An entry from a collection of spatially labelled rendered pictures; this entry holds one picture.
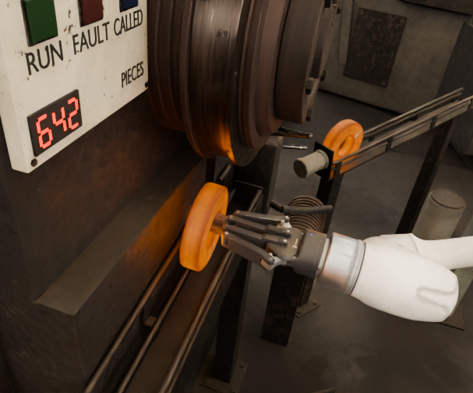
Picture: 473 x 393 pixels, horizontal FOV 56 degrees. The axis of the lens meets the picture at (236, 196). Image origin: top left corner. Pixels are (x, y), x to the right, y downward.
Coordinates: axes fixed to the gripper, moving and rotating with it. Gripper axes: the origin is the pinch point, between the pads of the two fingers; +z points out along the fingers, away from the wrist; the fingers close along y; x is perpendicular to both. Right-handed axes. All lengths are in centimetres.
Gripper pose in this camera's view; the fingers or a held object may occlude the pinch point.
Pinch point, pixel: (206, 219)
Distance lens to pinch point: 76.3
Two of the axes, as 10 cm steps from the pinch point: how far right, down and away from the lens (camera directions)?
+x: 1.5, -8.0, -5.9
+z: -9.4, -2.9, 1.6
